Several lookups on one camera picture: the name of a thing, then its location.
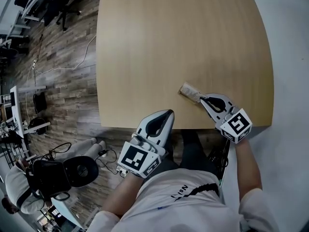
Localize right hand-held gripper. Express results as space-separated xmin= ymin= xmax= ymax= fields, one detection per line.
xmin=199 ymin=93 xmax=253 ymax=144

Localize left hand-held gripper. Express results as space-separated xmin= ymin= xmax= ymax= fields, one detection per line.
xmin=116 ymin=109 xmax=175 ymax=179

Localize person's right forearm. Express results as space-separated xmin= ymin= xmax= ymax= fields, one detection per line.
xmin=234 ymin=138 xmax=263 ymax=204

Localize person's left forearm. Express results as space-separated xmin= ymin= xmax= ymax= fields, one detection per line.
xmin=103 ymin=172 xmax=147 ymax=218

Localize person's dark trousers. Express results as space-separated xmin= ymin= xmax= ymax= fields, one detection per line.
xmin=166 ymin=129 xmax=219 ymax=176

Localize person's white shirt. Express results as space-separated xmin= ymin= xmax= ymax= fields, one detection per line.
xmin=86 ymin=168 xmax=281 ymax=232

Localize black office chair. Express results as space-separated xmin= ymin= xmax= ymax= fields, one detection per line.
xmin=26 ymin=155 xmax=99 ymax=199
xmin=43 ymin=0 xmax=82 ymax=31

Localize black bag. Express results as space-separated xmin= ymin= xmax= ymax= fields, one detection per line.
xmin=32 ymin=92 xmax=48 ymax=115

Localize black round bin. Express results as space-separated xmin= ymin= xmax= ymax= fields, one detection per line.
xmin=28 ymin=117 xmax=48 ymax=135

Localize white desk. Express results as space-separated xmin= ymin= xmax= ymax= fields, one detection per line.
xmin=49 ymin=196 xmax=98 ymax=230
xmin=9 ymin=85 xmax=52 ymax=140
xmin=0 ymin=0 xmax=54 ymax=39

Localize black floor cables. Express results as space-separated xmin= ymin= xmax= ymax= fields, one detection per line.
xmin=47 ymin=142 xmax=119 ymax=176

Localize white floor cable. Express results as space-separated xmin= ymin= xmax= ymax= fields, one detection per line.
xmin=30 ymin=34 xmax=98 ymax=76

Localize orange floor cable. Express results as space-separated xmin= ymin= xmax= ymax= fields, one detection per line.
xmin=35 ymin=33 xmax=44 ymax=60

